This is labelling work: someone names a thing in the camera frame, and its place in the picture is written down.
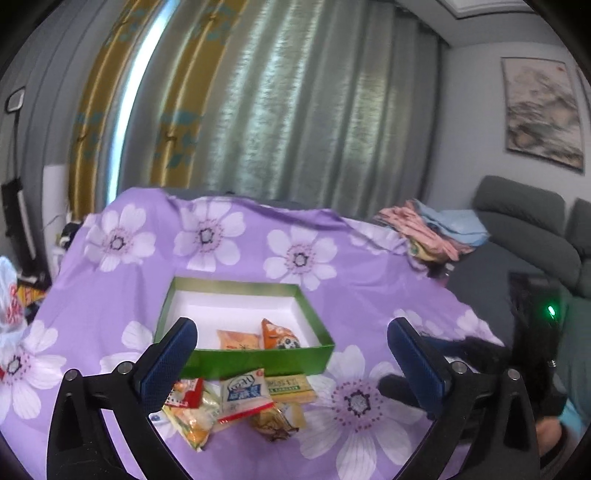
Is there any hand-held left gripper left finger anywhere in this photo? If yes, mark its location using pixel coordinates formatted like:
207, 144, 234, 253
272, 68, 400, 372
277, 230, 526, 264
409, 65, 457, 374
46, 318, 199, 480

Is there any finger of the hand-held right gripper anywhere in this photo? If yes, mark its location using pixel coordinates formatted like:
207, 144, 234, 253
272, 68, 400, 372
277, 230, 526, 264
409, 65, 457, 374
425, 336, 514, 374
378, 374, 419, 408

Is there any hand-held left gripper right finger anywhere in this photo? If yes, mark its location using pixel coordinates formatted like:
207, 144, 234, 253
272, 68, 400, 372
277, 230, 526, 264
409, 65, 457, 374
387, 318, 541, 480

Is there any red and white snack packet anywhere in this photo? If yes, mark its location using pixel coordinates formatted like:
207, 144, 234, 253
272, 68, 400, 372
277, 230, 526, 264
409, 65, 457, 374
163, 377, 205, 409

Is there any yellow-green snack packet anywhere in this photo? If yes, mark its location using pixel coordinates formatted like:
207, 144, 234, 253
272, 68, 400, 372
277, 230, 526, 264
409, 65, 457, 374
161, 388, 222, 452

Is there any white and blue snack packet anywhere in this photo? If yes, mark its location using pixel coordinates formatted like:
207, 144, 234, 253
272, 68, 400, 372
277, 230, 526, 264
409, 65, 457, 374
212, 368, 275, 432

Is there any green cardboard box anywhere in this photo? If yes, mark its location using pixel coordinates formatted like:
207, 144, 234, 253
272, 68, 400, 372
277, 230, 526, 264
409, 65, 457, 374
154, 277, 335, 380

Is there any green and cream biscuit packet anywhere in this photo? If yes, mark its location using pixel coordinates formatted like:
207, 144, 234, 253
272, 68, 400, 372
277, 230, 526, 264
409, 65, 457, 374
265, 374, 317, 404

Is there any brown-yellow snack packet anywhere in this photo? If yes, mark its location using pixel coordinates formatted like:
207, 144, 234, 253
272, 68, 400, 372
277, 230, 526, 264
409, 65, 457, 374
250, 401, 305, 443

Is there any person's right forearm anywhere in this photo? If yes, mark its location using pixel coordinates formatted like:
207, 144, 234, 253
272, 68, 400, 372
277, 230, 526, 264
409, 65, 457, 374
540, 397, 591, 468

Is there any person's right hand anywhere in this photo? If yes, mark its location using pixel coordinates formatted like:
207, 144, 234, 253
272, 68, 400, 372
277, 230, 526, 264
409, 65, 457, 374
536, 415, 566, 460

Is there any orange biscuit packet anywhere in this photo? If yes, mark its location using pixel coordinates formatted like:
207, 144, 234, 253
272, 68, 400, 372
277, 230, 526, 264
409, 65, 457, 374
217, 329, 262, 352

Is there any purple floral bedsheet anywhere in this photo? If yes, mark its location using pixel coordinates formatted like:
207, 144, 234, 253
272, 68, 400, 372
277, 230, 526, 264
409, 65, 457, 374
0, 187, 509, 480

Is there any orange panda snack packet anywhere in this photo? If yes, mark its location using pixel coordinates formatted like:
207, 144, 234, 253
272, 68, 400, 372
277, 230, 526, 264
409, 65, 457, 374
261, 318, 301, 350

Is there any grey sofa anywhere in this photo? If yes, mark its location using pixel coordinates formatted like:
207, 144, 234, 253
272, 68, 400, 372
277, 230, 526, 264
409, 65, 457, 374
445, 175, 591, 317

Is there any light blue folded cloth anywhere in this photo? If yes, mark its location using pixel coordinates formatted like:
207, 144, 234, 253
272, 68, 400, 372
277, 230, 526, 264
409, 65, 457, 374
416, 199, 490, 247

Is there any pile of folded clothes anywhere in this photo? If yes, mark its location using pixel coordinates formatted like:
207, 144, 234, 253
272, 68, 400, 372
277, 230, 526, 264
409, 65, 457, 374
374, 200, 476, 274

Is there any white plastic bag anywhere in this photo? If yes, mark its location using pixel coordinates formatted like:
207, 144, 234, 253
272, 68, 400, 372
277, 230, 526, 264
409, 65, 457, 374
0, 256, 34, 352

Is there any black upright vacuum cleaner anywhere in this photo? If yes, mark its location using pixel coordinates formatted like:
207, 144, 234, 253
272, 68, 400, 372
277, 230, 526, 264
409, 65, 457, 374
0, 88, 51, 288

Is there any white cylinder appliance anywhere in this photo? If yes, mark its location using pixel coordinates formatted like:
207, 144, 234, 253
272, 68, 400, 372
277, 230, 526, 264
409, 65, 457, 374
44, 164, 71, 222

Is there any framed landscape painting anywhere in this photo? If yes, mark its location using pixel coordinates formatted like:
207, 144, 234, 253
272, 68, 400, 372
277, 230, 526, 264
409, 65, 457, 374
501, 56, 586, 172

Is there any yellow patterned curtain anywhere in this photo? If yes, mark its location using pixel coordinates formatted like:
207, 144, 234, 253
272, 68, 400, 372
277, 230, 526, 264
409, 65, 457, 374
69, 0, 236, 217

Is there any grey-green curtain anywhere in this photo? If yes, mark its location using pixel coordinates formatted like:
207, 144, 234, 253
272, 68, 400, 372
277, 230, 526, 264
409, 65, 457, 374
124, 0, 451, 219

